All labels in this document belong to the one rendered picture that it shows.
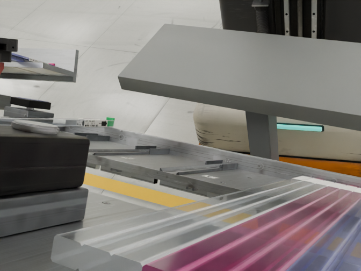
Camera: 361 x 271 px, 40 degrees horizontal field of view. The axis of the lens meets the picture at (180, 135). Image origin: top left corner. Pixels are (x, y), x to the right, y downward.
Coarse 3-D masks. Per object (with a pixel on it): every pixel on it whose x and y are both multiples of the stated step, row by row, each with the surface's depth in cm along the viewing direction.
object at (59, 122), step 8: (0, 120) 58; (8, 120) 59; (32, 120) 63; (40, 120) 64; (48, 120) 66; (56, 120) 67; (64, 120) 69; (72, 120) 70; (80, 120) 72; (112, 120) 80
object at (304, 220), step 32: (256, 192) 41; (288, 192) 45; (320, 192) 49; (352, 192) 54; (128, 224) 24; (160, 224) 25; (192, 224) 26; (224, 224) 27; (256, 224) 29; (288, 224) 30; (320, 224) 32; (352, 224) 34; (64, 256) 20; (96, 256) 19; (128, 256) 19; (160, 256) 20; (192, 256) 20; (224, 256) 21; (256, 256) 22; (288, 256) 23; (320, 256) 24; (352, 256) 25
